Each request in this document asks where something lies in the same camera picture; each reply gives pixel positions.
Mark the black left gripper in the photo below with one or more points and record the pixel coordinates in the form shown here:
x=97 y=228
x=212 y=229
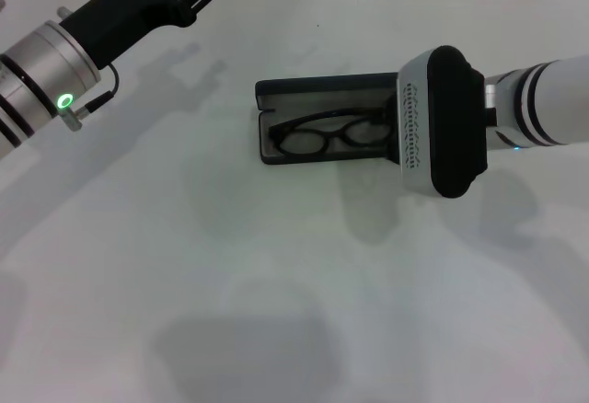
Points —
x=129 y=12

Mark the black glasses case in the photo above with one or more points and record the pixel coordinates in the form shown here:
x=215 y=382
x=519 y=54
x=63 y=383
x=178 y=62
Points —
x=322 y=88

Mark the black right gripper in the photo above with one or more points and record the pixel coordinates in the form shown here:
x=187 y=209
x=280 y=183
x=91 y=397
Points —
x=393 y=136

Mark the round thick black glasses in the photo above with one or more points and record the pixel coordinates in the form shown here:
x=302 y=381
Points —
x=331 y=134

